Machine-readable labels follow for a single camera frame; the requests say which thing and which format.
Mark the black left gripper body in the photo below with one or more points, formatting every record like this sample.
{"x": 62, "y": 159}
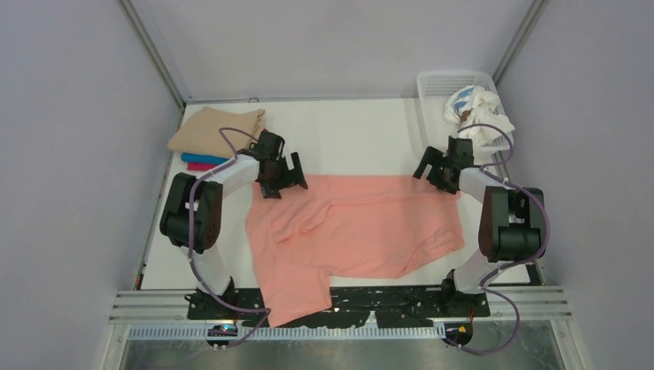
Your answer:
{"x": 281, "y": 177}

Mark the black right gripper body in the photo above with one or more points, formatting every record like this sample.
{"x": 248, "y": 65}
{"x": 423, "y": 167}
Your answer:
{"x": 439, "y": 173}

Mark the salmon pink t-shirt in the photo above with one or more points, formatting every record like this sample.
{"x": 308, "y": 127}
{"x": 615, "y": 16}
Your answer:
{"x": 369, "y": 227}

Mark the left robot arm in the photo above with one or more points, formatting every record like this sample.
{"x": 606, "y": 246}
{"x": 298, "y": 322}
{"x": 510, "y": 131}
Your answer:
{"x": 191, "y": 217}

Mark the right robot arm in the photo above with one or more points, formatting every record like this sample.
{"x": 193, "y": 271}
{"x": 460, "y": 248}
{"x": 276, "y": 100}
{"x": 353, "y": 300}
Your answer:
{"x": 512, "y": 227}

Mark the white crumpled t-shirt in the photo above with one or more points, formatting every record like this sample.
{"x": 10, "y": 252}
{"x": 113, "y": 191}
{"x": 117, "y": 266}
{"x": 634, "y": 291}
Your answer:
{"x": 474, "y": 110}

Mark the white plastic basket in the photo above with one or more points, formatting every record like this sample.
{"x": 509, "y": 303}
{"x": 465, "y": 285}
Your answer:
{"x": 434, "y": 89}

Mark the beige folded t-shirt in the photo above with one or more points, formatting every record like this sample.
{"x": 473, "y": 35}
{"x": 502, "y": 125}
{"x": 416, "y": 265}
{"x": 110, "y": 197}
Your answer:
{"x": 200, "y": 133}

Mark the magenta folded t-shirt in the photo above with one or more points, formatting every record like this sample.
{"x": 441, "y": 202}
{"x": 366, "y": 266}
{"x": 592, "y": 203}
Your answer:
{"x": 200, "y": 167}

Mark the blue folded t-shirt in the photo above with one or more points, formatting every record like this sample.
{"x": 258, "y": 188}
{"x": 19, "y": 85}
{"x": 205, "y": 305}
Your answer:
{"x": 204, "y": 159}

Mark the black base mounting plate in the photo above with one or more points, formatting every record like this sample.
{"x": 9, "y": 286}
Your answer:
{"x": 392, "y": 307}

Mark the white slotted cable duct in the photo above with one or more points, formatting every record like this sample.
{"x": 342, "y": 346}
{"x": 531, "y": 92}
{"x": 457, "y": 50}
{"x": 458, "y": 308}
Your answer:
{"x": 230, "y": 332}

